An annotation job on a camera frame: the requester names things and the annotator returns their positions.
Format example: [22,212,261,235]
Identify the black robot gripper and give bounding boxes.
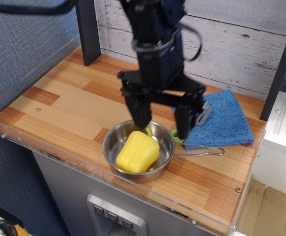
[117,42,205,138]

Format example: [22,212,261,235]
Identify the yellow toy capsicum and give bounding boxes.
[116,127,160,174]

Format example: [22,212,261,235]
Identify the silver steel pan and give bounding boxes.
[103,120,225,183]

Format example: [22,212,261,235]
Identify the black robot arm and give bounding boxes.
[117,0,206,139]

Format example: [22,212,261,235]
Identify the blue folded cloth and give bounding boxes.
[172,89,255,150]

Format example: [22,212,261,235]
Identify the grey toy fridge cabinet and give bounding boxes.
[31,150,215,236]

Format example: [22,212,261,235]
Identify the silver dispenser button panel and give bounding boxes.
[86,194,147,236]

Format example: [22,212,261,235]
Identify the white toy sink unit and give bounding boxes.
[252,92,286,194]

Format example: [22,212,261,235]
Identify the clear acrylic table guard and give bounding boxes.
[0,37,265,235]

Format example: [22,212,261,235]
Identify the grey spatula with green handle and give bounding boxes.
[171,102,212,143]

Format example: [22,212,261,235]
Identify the dark grey right post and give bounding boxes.
[259,45,286,121]

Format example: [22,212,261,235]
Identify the dark grey post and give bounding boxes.
[259,45,286,121]
[76,0,101,66]

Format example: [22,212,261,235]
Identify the dark grey left post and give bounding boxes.
[76,0,101,66]

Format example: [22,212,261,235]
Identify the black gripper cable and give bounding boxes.
[0,0,203,62]

